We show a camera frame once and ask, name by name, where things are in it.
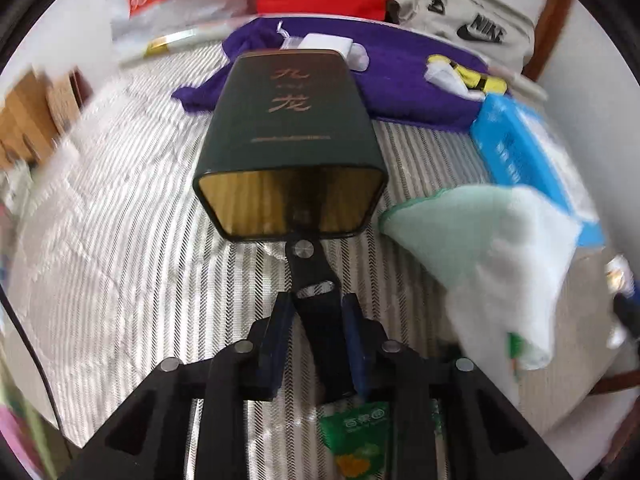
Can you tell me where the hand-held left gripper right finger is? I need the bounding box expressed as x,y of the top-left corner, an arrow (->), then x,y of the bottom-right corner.
340,294 -> 576,480

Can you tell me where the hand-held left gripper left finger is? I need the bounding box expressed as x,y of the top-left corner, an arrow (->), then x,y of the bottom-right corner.
60,292 -> 293,480

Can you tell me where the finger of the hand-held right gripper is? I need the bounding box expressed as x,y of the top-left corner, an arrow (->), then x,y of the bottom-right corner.
605,287 -> 640,333

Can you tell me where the green snack packet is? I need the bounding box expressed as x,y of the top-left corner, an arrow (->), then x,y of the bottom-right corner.
320,400 -> 443,480

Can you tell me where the white cloth with green edge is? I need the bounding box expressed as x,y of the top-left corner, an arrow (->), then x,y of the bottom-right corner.
378,183 -> 583,371

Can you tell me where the dark green tin box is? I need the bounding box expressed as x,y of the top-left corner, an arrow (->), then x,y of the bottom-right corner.
192,49 -> 390,240

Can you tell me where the yellow zip pouch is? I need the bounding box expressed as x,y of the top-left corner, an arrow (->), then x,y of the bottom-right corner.
425,54 -> 508,101

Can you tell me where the small white packet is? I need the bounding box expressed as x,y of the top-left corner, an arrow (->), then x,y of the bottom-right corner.
347,42 -> 370,71

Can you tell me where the white box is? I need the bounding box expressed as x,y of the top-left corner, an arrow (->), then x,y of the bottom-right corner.
299,33 -> 353,56

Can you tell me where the white drawstring pouch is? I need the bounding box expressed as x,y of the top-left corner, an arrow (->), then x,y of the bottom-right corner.
275,20 -> 303,51

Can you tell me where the blue tissue pack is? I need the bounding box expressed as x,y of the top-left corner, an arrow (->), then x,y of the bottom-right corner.
470,92 -> 606,248

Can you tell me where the purple towel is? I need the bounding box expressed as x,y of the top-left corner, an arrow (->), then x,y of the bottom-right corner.
171,16 -> 493,128

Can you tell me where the grey waist bag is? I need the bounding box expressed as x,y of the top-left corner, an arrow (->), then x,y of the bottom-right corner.
387,0 -> 536,78

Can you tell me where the wooden bed headboard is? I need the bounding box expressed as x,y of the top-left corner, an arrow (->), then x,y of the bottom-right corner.
0,67 -> 93,171

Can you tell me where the white plastic shopping bag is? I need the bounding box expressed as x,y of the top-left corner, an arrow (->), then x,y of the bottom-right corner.
110,0 -> 256,43

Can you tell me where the black cable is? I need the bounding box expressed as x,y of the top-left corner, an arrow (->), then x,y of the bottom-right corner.
0,287 -> 63,431

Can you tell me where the brown wooden door frame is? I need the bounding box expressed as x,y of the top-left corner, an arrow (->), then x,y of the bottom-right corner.
522,0 -> 576,83

